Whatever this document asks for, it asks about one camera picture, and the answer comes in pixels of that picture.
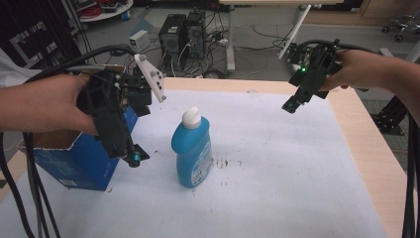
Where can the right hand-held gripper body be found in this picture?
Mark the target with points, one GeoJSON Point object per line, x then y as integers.
{"type": "Point", "coordinates": [313, 77]}

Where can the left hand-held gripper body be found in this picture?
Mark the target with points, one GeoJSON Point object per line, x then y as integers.
{"type": "Point", "coordinates": [109, 99]}

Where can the blue bottle with white cap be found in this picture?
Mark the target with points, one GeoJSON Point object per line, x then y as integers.
{"type": "Point", "coordinates": [193, 152]}

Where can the blue cardboard box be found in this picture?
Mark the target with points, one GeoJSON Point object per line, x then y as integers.
{"type": "Point", "coordinates": [79, 162]}

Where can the person's right hand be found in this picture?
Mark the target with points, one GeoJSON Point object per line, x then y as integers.
{"type": "Point", "coordinates": [353, 67]}

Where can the person's left hand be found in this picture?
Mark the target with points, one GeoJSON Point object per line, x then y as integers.
{"type": "Point", "coordinates": [56, 102]}

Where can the small white device box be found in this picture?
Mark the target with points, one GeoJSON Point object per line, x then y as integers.
{"type": "Point", "coordinates": [139, 40]}

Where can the white table mat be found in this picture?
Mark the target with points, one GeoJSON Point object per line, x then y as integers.
{"type": "Point", "coordinates": [264, 172]}

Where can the black metal stand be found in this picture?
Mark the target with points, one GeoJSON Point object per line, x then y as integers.
{"type": "Point", "coordinates": [391, 115]}

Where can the round white table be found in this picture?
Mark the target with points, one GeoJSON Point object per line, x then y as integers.
{"type": "Point", "coordinates": [109, 11]}

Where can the white desk with legs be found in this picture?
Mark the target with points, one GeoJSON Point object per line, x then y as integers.
{"type": "Point", "coordinates": [230, 39]}

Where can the black computer tower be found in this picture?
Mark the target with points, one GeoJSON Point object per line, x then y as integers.
{"type": "Point", "coordinates": [172, 33]}
{"type": "Point", "coordinates": [196, 34]}

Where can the white power strip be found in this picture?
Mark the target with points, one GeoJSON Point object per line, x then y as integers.
{"type": "Point", "coordinates": [223, 41]}

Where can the white cloth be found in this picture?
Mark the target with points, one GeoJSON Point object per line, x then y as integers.
{"type": "Point", "coordinates": [13, 72]}

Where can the office chair base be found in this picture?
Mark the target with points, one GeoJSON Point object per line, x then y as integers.
{"type": "Point", "coordinates": [401, 28]}

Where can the black frame rack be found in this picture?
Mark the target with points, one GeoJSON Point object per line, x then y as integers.
{"type": "Point", "coordinates": [36, 36]}

